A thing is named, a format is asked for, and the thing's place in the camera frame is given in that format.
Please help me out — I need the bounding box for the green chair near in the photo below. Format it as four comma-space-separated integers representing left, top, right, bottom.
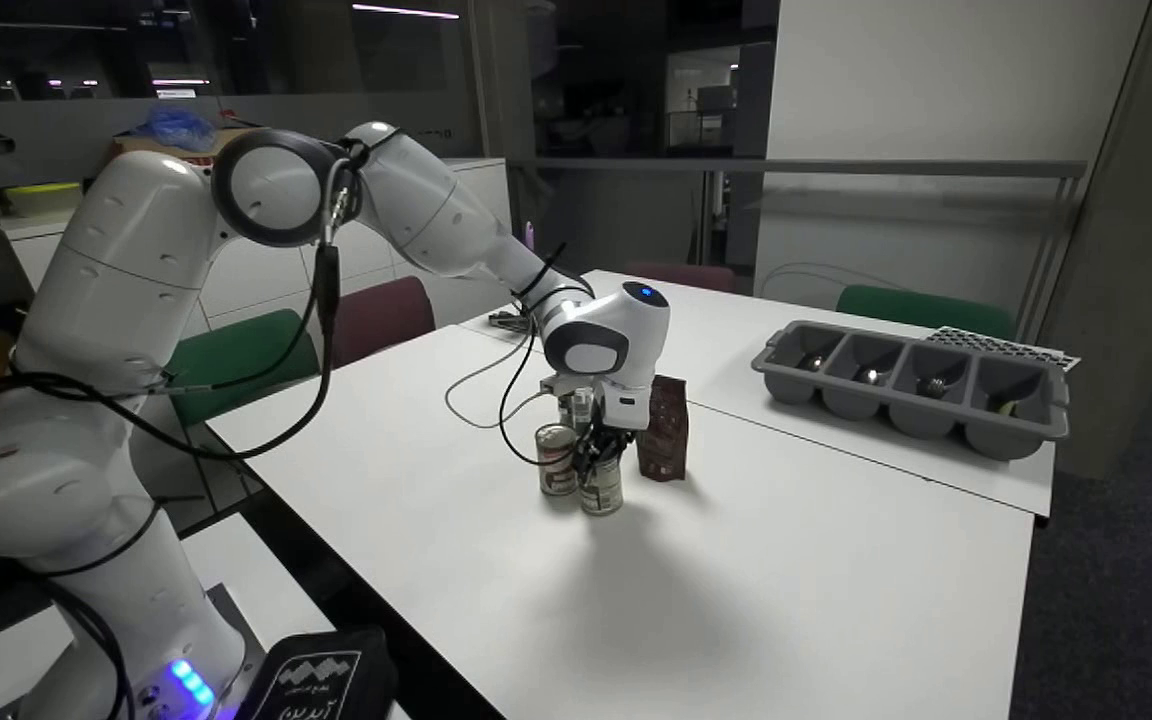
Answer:
168, 307, 321, 422

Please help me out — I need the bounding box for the brown paper bag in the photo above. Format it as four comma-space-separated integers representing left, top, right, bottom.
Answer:
635, 375, 690, 479

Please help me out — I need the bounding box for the black control box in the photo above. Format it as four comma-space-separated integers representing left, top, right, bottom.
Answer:
235, 627, 400, 720

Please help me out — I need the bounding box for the grey cutlery tray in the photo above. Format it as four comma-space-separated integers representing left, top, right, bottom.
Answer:
752, 319, 1073, 461

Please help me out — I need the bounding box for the green chair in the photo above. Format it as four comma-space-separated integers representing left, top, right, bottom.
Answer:
168, 307, 321, 422
836, 285, 1015, 341

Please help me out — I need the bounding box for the green chair far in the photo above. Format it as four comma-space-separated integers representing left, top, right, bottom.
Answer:
836, 285, 1015, 341

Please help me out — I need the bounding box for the tin can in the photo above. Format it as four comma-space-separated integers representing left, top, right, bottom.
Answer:
537, 422, 577, 495
580, 461, 623, 517

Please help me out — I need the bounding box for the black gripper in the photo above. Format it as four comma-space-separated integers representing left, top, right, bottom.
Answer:
564, 388, 631, 479

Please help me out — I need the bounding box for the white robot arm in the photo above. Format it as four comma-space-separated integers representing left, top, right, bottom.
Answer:
0, 119, 671, 720

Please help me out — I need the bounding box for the maroon chair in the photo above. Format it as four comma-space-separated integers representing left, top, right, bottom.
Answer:
333, 276, 437, 364

